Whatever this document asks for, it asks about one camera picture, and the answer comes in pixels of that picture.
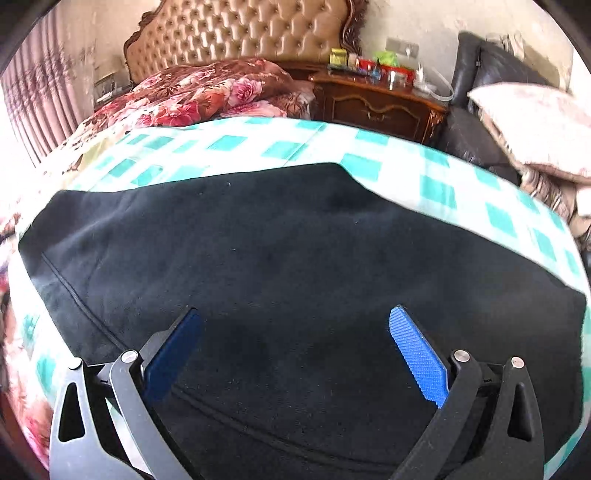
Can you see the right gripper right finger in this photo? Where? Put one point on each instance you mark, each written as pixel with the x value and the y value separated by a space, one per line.
pixel 487 424

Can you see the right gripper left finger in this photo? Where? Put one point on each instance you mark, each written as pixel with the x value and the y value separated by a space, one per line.
pixel 104 423

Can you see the black pants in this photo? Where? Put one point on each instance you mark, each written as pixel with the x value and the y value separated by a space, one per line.
pixel 295 272

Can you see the teal white checkered cloth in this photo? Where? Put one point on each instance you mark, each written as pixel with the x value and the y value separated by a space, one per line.
pixel 417 177

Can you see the brown patterned folded blanket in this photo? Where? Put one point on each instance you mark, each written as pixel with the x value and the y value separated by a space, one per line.
pixel 557 194

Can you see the black leather armchair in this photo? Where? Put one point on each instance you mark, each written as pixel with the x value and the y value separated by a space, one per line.
pixel 480 63

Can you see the pink floral pillow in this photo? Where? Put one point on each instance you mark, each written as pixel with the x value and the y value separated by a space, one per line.
pixel 543 127

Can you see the dark wooden nightstand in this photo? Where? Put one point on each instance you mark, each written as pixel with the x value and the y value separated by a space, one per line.
pixel 360 101

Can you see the pink curtain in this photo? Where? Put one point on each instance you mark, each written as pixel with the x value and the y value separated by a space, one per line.
pixel 38 89

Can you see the far side bedside table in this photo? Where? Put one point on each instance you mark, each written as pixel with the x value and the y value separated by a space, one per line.
pixel 110 87

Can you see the round metal tin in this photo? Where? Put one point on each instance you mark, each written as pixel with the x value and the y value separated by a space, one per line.
pixel 397 79

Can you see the floral red pink quilt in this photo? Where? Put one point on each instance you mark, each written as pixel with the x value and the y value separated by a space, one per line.
pixel 178 96

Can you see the beige hanging bag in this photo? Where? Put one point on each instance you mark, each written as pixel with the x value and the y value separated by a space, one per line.
pixel 521 49

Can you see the green crumpled bag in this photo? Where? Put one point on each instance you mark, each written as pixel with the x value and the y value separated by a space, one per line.
pixel 387 58

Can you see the yellow lidded jar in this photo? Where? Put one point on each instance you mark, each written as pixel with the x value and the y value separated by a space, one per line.
pixel 338 58

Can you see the tufted tan leather headboard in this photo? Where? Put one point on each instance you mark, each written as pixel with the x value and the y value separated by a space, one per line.
pixel 297 35

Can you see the white charger with cable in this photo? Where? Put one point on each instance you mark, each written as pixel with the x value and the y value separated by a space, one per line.
pixel 433 83

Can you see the wall power outlet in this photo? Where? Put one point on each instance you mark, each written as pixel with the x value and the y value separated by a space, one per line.
pixel 402 48

